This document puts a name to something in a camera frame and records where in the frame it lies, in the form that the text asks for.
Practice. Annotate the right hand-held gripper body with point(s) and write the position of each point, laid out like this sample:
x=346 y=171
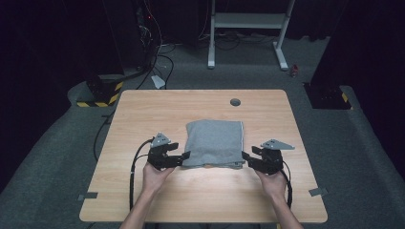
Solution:
x=270 y=160

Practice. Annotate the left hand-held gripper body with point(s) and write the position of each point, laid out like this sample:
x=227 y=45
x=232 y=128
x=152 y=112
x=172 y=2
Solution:
x=160 y=156

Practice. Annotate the grey sweatpants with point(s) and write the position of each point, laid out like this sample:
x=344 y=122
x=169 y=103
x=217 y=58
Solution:
x=215 y=143

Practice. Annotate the person's left hand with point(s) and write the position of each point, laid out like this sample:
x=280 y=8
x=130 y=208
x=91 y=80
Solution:
x=156 y=179

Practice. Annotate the person's right hand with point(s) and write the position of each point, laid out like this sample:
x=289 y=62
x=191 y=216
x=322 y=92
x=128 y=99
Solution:
x=272 y=186

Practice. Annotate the grey tape strip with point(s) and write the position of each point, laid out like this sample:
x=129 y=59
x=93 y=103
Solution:
x=88 y=195
x=318 y=191

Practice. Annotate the black yellow striped base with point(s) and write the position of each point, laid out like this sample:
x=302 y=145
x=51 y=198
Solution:
x=102 y=95
x=331 y=97

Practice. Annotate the small red object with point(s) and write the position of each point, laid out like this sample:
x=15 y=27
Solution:
x=294 y=70

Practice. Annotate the white metal stand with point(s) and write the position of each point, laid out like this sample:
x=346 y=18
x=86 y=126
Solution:
x=248 y=20

